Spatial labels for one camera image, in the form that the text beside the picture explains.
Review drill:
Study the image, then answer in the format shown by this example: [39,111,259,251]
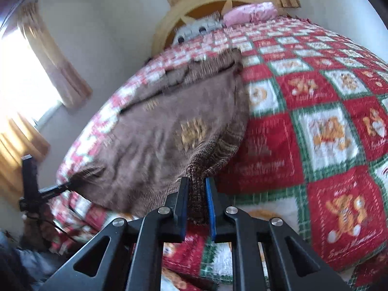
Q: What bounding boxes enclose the brown knitted sweater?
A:
[70,48,249,223]

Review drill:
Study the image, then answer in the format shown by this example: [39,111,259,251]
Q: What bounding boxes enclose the person's left hand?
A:
[22,203,57,251]

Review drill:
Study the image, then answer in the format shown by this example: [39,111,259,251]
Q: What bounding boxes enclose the red checkered Christmas quilt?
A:
[57,16,387,290]

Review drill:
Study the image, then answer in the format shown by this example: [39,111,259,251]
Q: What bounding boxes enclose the beige window curtain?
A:
[17,1,93,109]

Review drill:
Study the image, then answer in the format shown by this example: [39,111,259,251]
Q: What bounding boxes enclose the grey white patterned pillow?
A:
[172,12,224,45]

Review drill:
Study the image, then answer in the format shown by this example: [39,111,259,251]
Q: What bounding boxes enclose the pink pillow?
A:
[223,2,279,27]

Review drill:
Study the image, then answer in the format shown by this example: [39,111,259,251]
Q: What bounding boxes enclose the yellow wooden headboard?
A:
[151,0,282,56]

